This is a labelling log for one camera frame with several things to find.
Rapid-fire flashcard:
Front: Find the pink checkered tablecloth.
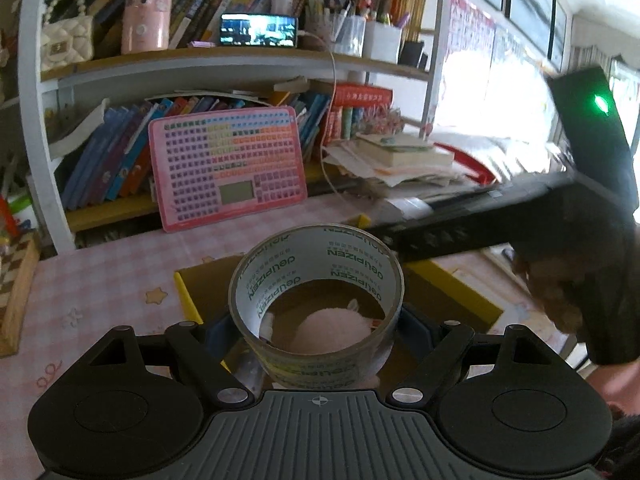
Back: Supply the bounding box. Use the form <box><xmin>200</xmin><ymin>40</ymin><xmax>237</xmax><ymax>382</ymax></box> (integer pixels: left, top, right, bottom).
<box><xmin>1</xmin><ymin>195</ymin><xmax>368</xmax><ymax>479</ymax></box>

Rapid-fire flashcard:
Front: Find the white bookshelf frame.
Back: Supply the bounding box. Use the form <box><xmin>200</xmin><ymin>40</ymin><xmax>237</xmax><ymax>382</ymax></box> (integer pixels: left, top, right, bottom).
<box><xmin>16</xmin><ymin>0</ymin><xmax>450</xmax><ymax>254</ymax></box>

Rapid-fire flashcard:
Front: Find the pink learning tablet board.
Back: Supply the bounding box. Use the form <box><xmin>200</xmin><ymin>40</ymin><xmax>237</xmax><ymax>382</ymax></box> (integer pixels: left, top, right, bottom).
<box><xmin>149</xmin><ymin>106</ymin><xmax>307</xmax><ymax>233</ymax></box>

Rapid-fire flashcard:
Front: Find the person's right hand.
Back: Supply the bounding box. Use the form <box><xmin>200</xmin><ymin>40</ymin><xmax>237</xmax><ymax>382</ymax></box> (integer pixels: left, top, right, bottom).
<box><xmin>512</xmin><ymin>254</ymin><xmax>582</xmax><ymax>335</ymax></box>

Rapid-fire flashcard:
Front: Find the white quilted pearl handbag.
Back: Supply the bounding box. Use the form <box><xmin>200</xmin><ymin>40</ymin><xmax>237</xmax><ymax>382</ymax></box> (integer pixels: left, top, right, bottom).
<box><xmin>40</xmin><ymin>0</ymin><xmax>94</xmax><ymax>73</ymax></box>

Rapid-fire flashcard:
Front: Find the smartphone on shelf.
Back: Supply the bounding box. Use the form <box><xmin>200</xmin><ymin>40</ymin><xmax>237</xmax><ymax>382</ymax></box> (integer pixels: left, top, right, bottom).
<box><xmin>218</xmin><ymin>13</ymin><xmax>298</xmax><ymax>49</ymax></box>

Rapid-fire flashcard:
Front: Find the pink plush pig toy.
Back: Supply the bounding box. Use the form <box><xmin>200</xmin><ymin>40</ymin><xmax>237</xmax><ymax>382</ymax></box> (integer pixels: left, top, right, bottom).
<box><xmin>286</xmin><ymin>299</ymin><xmax>375</xmax><ymax>356</ymax></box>

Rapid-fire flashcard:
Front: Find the clear spray bottle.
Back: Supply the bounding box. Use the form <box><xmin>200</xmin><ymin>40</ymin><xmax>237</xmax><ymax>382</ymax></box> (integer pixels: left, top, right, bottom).
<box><xmin>233</xmin><ymin>312</ymin><xmax>274</xmax><ymax>398</ymax></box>

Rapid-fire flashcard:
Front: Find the yellow cardboard box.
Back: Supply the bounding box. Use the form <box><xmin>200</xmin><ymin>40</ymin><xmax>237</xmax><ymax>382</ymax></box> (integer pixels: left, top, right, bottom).
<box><xmin>175</xmin><ymin>223</ymin><xmax>502</xmax><ymax>362</ymax></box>

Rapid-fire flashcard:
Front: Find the pink cylindrical container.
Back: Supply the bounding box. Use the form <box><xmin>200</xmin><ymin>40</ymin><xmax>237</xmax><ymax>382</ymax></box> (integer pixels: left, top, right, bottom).
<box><xmin>120</xmin><ymin>0</ymin><xmax>172</xmax><ymax>54</ymax></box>

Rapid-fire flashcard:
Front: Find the red box on shelf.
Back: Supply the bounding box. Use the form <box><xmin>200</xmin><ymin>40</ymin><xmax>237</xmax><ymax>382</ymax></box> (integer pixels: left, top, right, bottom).
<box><xmin>333</xmin><ymin>82</ymin><xmax>393</xmax><ymax>107</ymax></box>

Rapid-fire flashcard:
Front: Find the white pen holder cup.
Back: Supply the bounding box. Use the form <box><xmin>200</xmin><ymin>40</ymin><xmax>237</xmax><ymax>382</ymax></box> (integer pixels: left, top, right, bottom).
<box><xmin>362</xmin><ymin>21</ymin><xmax>402</xmax><ymax>64</ymax></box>

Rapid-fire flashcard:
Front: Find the clear packing tape roll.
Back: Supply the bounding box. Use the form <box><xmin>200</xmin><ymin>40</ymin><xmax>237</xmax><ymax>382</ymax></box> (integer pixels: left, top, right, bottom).
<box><xmin>228</xmin><ymin>224</ymin><xmax>405</xmax><ymax>390</ymax></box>

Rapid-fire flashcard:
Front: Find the stack of papers and books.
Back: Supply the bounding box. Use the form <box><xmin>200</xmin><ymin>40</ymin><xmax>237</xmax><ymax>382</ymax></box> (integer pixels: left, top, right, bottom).
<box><xmin>322</xmin><ymin>133</ymin><xmax>497</xmax><ymax>200</ymax></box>

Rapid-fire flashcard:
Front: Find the wooden chess board box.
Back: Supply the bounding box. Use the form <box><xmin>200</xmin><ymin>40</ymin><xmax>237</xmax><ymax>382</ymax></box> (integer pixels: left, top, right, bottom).
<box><xmin>0</xmin><ymin>231</ymin><xmax>40</xmax><ymax>358</ymax></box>

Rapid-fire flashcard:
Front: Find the row of blue books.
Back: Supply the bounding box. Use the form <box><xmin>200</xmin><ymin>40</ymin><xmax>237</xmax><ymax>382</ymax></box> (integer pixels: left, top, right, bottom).
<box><xmin>61</xmin><ymin>92</ymin><xmax>315</xmax><ymax>211</ymax></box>

